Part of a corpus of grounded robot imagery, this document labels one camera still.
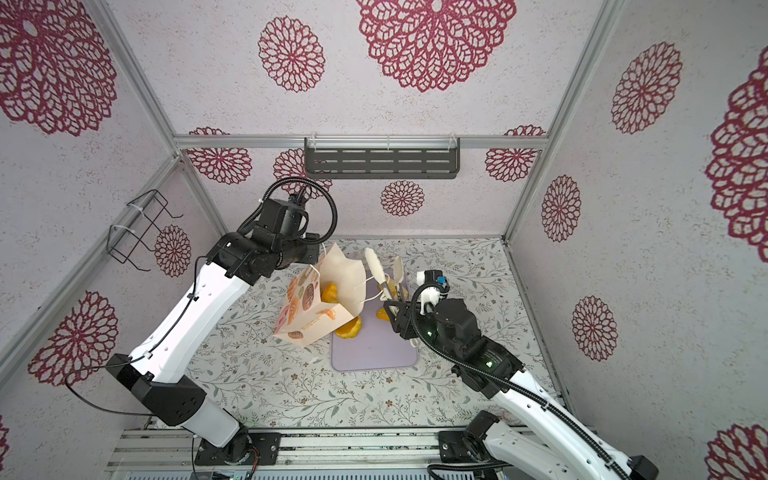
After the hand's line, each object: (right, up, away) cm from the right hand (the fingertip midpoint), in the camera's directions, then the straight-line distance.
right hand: (392, 299), depth 66 cm
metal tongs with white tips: (-3, +7, +1) cm, 8 cm away
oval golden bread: (-2, -3, -1) cm, 4 cm away
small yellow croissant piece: (-11, -11, +23) cm, 28 cm away
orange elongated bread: (-17, 0, +21) cm, 27 cm away
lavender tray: (-3, -17, +26) cm, 31 cm away
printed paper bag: (-17, 0, +5) cm, 18 cm away
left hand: (-20, +12, +7) cm, 24 cm away
